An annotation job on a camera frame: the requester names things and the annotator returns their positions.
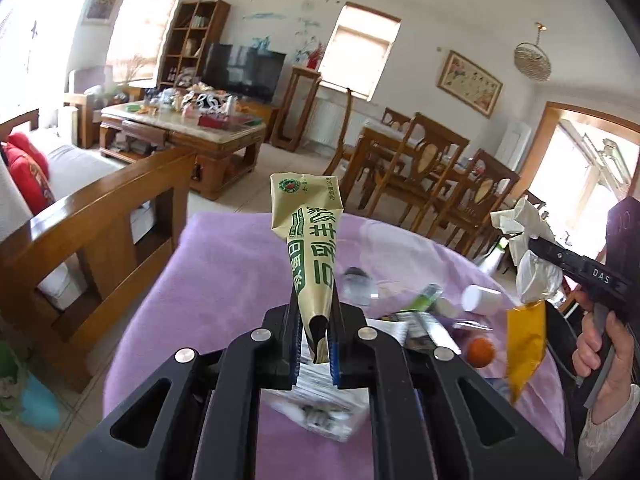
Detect purple tablecloth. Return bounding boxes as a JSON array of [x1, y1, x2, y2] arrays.
[[102, 211, 568, 480]]

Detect wooden bookshelf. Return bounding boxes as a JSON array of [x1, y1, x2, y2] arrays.
[[157, 0, 230, 90]]

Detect framed floral picture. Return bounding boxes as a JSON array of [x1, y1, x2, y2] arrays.
[[437, 50, 503, 118]]

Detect white printed paper box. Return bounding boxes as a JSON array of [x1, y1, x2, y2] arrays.
[[262, 363, 369, 442]]

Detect wooden coffee table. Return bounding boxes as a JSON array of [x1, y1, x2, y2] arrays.
[[100, 104, 266, 200]]

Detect beige green snack wrapper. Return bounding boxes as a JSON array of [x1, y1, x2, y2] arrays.
[[270, 172, 343, 364]]

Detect hanging crystal lamp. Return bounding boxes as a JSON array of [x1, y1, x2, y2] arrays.
[[513, 22, 552, 82]]

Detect orange mandarin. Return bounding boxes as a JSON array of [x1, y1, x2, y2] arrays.
[[465, 337, 496, 368]]

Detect yellow plastic bag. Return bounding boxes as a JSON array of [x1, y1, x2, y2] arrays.
[[506, 300, 547, 405]]

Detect wooden dining chair near left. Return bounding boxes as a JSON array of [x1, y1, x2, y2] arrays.
[[364, 112, 471, 234]]

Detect person right hand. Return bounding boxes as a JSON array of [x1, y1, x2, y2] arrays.
[[572, 288, 634, 425]]

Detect white paper cup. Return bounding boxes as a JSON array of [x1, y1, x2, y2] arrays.
[[461, 285, 502, 316]]

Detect wooden sofa white cushions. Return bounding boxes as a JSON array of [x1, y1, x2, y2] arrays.
[[0, 107, 198, 394]]

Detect green gum tin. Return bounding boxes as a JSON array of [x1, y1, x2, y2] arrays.
[[401, 283, 442, 312]]

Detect white plastic bag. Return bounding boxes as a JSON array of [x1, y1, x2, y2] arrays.
[[489, 195, 564, 307]]

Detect red pillow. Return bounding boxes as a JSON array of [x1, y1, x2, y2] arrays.
[[2, 132, 55, 214]]

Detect wooden tv cabinet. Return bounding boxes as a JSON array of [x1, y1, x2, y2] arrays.
[[235, 99, 280, 143]]

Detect black television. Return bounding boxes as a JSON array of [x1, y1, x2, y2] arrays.
[[201, 42, 285, 103]]

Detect framed sunflower painting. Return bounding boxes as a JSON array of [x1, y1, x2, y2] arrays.
[[82, 0, 122, 26]]

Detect white air conditioner tower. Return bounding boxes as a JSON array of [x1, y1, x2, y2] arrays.
[[495, 120, 532, 171]]

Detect tall wooden plant stand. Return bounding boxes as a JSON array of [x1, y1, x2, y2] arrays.
[[271, 66, 321, 152]]

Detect wooden dining chair near right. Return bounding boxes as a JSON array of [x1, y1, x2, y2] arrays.
[[426, 150, 520, 256]]

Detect clear glass bottle black cap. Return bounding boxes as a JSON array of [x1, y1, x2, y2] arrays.
[[341, 266, 378, 308]]

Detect wooden dining chair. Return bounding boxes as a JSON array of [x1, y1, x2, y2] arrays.
[[426, 150, 520, 256], [364, 112, 471, 234]]

